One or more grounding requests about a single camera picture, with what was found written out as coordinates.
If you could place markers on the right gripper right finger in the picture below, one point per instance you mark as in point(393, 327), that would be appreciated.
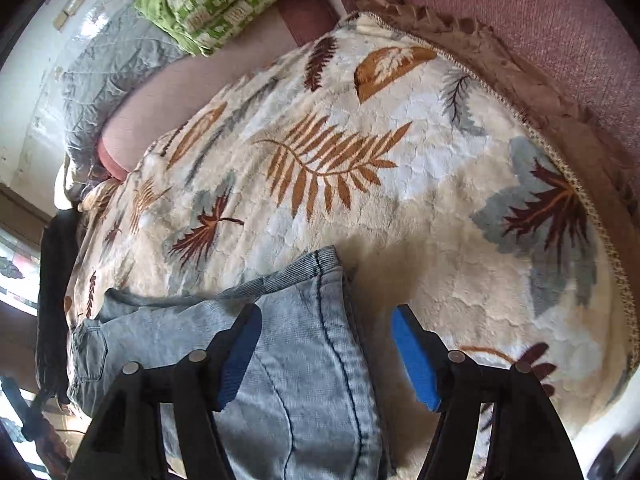
point(527, 437)

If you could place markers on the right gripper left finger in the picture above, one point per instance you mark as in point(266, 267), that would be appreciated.
point(125, 438)

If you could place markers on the finger of the left gripper distant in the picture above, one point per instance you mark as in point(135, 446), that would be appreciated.
point(30, 413)

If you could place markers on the person's hand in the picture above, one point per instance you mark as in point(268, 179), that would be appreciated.
point(53, 452)

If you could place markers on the stained glass window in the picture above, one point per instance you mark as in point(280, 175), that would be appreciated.
point(20, 274)

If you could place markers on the black jacket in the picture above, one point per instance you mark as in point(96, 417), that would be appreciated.
point(58, 252)

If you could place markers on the cream pillow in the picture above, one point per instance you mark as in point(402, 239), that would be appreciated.
point(65, 191)

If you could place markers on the leaf pattern quilted blanket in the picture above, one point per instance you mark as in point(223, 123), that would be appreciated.
point(367, 169)

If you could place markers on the grey quilted pillow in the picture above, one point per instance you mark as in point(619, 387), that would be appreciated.
point(126, 52)

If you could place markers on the pink red sofa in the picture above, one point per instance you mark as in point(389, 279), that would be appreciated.
point(582, 44)

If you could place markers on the beige wall switch plate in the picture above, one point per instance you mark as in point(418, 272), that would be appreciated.
point(69, 10)

